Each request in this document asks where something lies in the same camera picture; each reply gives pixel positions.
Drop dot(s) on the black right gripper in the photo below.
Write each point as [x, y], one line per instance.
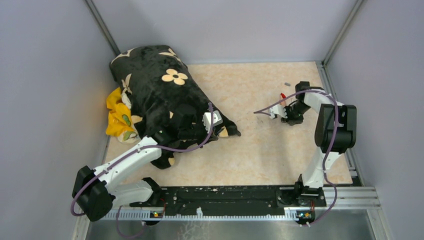
[289, 120]

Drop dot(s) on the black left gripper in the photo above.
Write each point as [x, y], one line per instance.
[191, 122]

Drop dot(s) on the orange pen red cap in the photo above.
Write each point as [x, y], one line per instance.
[283, 103]

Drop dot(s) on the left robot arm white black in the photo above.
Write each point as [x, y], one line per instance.
[97, 191]

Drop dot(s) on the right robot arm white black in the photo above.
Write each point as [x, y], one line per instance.
[335, 132]

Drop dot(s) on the black floral plush blanket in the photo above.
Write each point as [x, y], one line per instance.
[152, 77]

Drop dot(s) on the yellow cloth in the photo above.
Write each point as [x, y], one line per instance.
[121, 124]

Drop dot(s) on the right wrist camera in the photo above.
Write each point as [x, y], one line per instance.
[277, 111]

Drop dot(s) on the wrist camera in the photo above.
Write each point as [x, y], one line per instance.
[277, 111]
[211, 119]

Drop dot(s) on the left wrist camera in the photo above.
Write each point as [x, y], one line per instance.
[211, 119]

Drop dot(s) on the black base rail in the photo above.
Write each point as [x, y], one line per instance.
[217, 201]

